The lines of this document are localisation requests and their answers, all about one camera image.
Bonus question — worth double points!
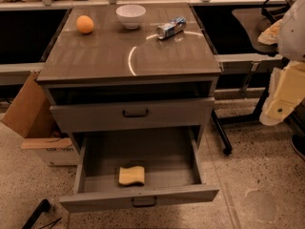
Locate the white bowl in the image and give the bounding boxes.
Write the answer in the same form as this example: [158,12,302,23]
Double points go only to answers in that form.
[115,5,146,30]

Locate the open middle drawer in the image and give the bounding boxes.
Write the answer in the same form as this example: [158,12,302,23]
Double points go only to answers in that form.
[60,127,219,213]

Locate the black shoe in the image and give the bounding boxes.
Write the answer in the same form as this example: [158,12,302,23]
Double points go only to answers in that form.
[291,135,305,161]

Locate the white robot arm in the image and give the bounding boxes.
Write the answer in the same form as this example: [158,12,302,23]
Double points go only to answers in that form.
[258,0,305,126]

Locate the yellow sponge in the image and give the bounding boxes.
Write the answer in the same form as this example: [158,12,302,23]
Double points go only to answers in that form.
[119,166,145,186]

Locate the white labelled cardboard box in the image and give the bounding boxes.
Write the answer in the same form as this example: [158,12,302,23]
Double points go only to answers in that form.
[21,137,79,166]

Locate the black headset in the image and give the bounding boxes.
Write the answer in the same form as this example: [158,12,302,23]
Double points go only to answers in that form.
[261,0,292,24]

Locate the black bar on floor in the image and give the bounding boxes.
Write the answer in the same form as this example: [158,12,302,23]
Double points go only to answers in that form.
[22,199,51,229]

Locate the grey drawer cabinet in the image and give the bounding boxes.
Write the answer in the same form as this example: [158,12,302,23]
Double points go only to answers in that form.
[35,3,223,214]

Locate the orange fruit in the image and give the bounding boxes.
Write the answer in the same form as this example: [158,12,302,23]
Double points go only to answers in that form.
[76,15,94,34]

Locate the brown cardboard box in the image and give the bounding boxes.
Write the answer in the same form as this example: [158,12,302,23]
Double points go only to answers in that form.
[2,72,56,138]

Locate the closed upper grey drawer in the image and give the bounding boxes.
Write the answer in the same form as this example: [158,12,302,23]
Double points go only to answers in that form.
[51,97,214,133]

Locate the black side table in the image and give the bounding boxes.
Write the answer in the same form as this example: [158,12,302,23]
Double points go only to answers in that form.
[211,6,305,156]

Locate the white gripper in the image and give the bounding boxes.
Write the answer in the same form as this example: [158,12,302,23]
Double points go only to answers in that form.
[258,20,305,126]

